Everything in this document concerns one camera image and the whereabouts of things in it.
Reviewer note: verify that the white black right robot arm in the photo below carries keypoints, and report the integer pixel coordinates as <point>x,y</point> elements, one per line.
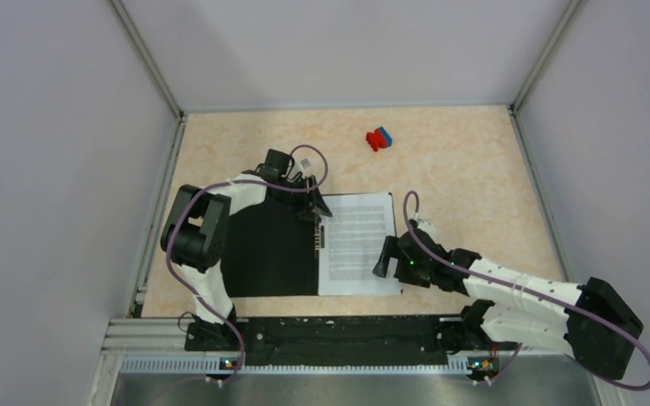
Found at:
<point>588,322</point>

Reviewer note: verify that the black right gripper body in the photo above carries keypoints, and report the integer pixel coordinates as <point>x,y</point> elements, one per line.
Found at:
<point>409,271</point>

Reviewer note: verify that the teal and black file folder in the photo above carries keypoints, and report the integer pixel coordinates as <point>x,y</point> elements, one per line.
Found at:
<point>269,253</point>

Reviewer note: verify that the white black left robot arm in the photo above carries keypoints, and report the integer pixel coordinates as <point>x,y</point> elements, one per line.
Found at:
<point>195,233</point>

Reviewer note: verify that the aluminium front frame rail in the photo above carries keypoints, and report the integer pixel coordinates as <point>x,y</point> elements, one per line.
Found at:
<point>144,362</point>

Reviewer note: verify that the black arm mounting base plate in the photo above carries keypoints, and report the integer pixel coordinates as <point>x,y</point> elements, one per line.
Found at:
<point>376,340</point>

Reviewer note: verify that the silver folder binder clip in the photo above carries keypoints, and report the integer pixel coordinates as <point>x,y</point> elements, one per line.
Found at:
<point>318,236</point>

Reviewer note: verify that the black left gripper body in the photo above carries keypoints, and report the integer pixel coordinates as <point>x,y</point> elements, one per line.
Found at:
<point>301,202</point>

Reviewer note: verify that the red and blue toy block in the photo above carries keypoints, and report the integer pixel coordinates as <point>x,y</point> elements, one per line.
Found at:
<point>379,139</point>

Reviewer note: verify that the white printed paper stack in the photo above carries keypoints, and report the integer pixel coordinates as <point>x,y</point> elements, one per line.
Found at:
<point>352,242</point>

